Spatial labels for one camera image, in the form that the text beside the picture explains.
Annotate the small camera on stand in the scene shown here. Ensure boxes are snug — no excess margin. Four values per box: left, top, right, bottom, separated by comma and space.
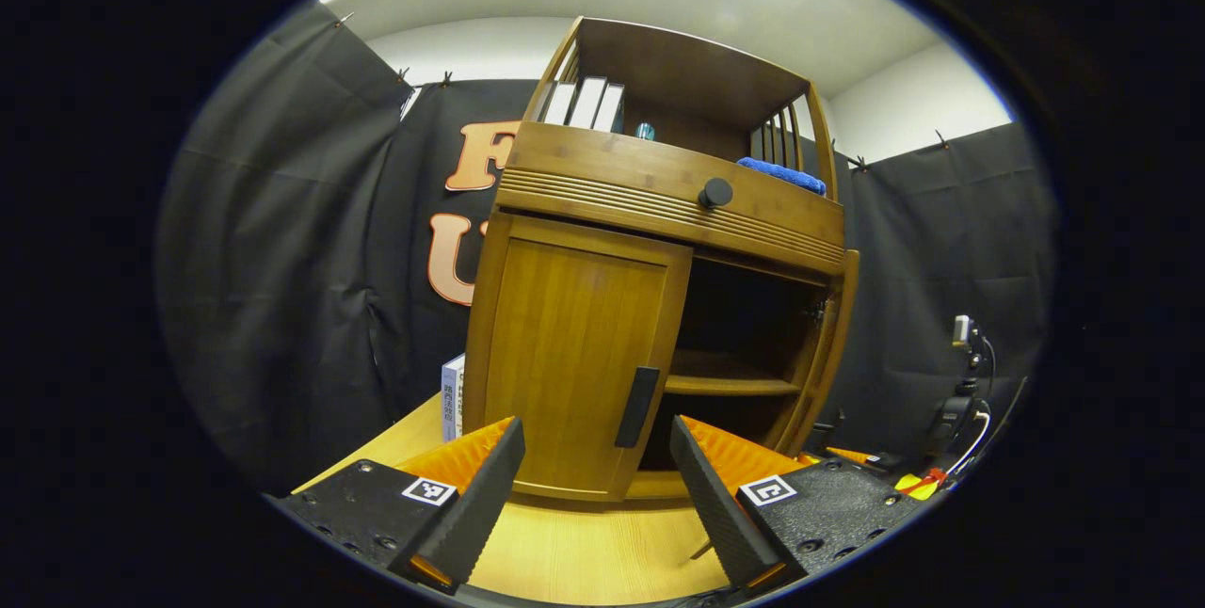
927, 314, 997, 463

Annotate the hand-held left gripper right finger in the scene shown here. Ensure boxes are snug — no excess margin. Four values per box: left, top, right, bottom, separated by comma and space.
670, 415, 928, 595

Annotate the pale grey-blue book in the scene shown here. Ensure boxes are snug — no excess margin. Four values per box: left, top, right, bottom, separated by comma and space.
441, 354, 467, 442

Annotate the wooden double-door shoe cabinet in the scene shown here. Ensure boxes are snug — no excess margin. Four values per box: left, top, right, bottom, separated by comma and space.
464, 17, 860, 503

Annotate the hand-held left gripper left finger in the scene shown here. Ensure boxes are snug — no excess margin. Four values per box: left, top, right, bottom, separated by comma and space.
268, 417, 526, 595

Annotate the white upright book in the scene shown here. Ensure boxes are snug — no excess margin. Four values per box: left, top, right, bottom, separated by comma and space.
568, 76, 608, 130
544, 81, 577, 126
593, 84, 626, 134

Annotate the wooden ribbed drawer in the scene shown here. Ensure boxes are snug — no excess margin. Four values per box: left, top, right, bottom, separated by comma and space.
496, 121, 846, 278

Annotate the black door handle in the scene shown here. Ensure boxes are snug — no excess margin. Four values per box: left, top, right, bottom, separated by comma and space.
615, 366, 662, 449

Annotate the black backdrop cloth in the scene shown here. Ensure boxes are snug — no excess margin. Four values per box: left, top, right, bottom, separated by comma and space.
155, 1, 1055, 496

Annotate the wooden inner shelf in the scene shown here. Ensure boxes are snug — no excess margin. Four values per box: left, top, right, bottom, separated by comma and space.
665, 349, 803, 398

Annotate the blue folded towel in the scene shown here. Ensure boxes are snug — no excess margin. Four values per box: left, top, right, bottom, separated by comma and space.
736, 156, 827, 197

